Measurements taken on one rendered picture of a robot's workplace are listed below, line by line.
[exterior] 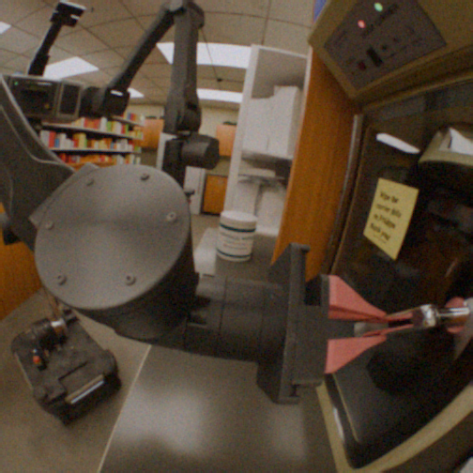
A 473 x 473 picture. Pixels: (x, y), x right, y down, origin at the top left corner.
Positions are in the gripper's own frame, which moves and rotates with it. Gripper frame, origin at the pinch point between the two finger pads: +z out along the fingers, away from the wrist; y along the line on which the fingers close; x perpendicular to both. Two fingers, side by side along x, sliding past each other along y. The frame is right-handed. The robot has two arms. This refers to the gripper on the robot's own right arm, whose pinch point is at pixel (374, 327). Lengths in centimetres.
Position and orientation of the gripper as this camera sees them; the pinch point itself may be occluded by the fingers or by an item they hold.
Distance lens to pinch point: 20.4
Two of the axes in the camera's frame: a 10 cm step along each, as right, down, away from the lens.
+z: 9.9, 1.6, 0.4
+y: 1.3, -8.9, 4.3
